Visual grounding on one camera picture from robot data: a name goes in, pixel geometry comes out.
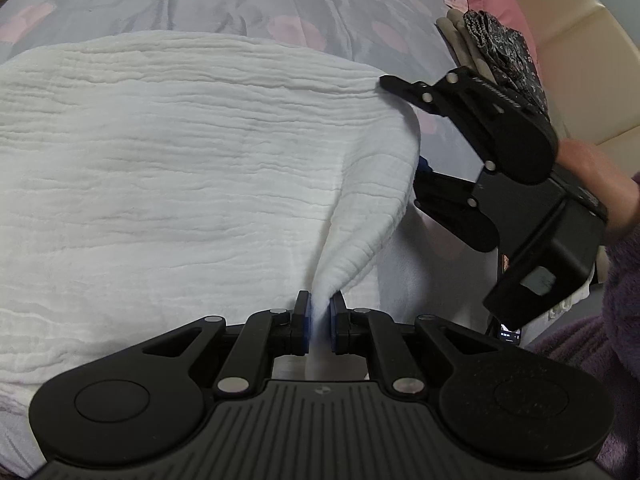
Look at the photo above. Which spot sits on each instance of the white crinkled garment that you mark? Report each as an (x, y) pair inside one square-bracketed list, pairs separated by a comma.
[(150, 160)]

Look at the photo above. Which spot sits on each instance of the person's right hand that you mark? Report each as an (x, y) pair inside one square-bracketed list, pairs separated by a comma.
[(595, 175)]

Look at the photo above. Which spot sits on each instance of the purple fleece clothing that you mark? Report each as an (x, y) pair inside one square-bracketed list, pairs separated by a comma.
[(595, 390)]

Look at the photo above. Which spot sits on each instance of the person's right forearm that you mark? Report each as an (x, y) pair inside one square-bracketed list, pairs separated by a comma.
[(625, 260)]

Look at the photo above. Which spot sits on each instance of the dark floral folded pants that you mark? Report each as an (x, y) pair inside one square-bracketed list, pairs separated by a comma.
[(510, 55)]

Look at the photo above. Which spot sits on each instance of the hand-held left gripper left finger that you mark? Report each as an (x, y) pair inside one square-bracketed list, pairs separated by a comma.
[(303, 319)]

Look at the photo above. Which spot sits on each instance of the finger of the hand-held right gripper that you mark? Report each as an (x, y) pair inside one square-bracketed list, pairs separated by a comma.
[(465, 95), (435, 185)]

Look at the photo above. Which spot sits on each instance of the beige padded headboard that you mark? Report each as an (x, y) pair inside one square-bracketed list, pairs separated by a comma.
[(590, 60)]

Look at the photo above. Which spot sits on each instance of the olive folded garment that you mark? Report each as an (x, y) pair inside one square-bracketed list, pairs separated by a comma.
[(462, 40)]

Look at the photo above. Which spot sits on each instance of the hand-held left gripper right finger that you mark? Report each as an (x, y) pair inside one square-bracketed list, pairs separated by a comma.
[(334, 320)]

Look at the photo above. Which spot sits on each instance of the small dark phone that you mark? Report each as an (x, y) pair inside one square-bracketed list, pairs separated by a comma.
[(509, 334)]

